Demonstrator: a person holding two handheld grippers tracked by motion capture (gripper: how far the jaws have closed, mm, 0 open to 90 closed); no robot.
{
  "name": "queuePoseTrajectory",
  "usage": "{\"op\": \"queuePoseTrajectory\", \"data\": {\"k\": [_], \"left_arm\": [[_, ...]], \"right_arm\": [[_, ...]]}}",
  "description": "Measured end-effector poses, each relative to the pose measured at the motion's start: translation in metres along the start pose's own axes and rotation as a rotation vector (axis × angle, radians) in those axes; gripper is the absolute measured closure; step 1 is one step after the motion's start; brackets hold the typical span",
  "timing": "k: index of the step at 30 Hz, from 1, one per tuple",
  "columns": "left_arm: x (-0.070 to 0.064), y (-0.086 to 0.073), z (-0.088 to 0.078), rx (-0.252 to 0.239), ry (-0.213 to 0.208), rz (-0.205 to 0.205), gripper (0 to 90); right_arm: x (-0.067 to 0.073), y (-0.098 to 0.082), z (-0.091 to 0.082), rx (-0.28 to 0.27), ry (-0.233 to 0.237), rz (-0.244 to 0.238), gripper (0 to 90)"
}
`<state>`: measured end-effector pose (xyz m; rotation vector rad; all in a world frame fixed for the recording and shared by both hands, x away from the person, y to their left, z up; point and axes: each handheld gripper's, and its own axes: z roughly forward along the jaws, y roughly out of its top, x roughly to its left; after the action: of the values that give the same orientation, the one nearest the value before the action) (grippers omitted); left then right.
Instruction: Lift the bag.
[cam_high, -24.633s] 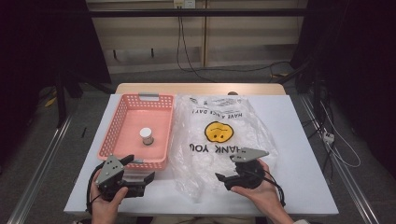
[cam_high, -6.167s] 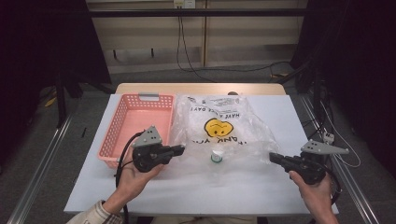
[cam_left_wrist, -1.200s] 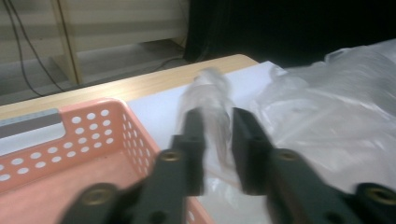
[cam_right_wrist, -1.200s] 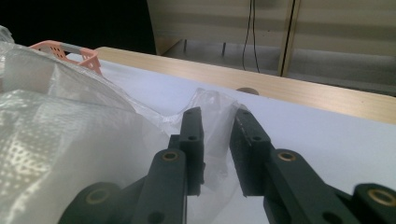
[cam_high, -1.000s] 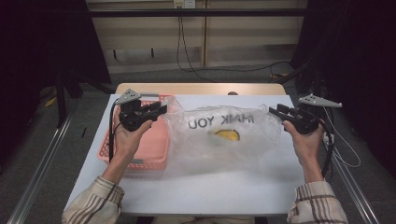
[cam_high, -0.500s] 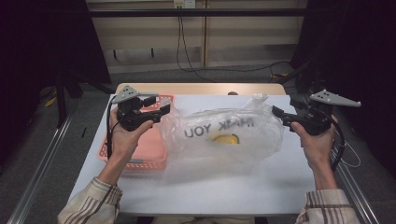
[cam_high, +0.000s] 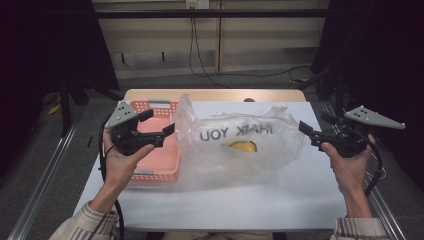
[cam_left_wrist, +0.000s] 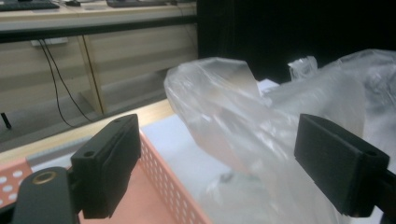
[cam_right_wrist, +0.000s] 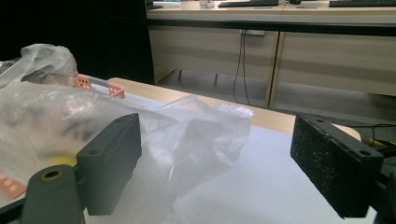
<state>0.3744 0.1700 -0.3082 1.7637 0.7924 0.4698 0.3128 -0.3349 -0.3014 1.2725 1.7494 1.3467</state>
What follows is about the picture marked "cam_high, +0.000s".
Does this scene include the person's right hand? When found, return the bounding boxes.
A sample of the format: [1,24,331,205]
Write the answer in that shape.
[320,134,377,198]

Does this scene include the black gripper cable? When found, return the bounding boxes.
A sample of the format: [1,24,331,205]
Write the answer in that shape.
[351,128,384,198]
[98,113,125,240]

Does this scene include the clear printed plastic bag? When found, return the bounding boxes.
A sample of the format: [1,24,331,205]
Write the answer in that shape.
[171,93,306,188]

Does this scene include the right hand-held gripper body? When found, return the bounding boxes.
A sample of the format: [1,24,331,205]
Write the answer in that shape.
[309,105,407,159]

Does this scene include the pink plastic basket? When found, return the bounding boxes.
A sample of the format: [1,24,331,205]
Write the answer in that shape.
[128,99,181,184]

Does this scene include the white wall outlet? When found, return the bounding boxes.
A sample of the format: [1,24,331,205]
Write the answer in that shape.
[185,0,210,10]

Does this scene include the person's left hand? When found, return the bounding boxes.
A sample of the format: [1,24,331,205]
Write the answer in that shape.
[102,128,156,191]

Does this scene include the white table mat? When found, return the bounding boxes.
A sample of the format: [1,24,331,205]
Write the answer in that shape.
[73,100,348,232]

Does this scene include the metal floor rail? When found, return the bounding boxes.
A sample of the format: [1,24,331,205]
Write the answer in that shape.
[319,101,408,240]
[8,118,83,240]

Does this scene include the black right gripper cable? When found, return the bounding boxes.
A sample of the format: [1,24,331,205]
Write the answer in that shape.
[351,128,384,198]

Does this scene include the black wall cable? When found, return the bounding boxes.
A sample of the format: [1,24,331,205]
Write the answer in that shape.
[193,16,232,89]
[188,16,313,79]

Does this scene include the dark curtain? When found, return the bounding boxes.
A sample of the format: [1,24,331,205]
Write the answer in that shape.
[311,0,424,191]
[0,0,120,181]

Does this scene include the black metal stand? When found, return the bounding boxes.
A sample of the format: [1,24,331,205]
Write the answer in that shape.
[58,74,91,138]

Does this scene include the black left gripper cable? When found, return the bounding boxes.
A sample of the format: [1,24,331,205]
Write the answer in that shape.
[98,113,125,240]

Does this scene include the black horizontal bar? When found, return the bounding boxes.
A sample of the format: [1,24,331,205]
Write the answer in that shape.
[93,9,331,19]

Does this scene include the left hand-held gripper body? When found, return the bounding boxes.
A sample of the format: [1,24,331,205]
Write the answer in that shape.
[103,100,166,157]

